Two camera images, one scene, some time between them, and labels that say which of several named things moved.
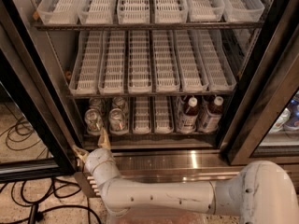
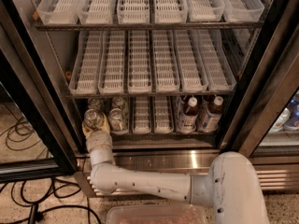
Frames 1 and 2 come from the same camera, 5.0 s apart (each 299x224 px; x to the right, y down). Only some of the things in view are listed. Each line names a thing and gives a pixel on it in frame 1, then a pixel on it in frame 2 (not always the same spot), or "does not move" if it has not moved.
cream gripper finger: (104, 140) -> (106, 126)
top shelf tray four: (170, 4) does not move
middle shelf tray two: (112, 69) does not move
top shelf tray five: (205, 4) does not move
